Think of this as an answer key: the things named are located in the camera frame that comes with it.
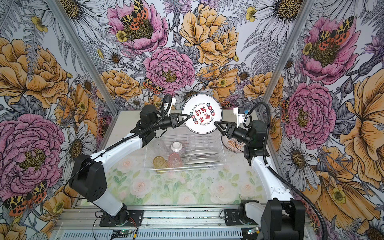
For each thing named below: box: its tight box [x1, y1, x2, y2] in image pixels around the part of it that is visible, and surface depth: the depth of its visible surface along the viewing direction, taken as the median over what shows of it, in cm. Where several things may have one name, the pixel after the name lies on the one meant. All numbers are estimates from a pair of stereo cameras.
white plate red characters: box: [182, 93, 223, 135], surface depth 74 cm
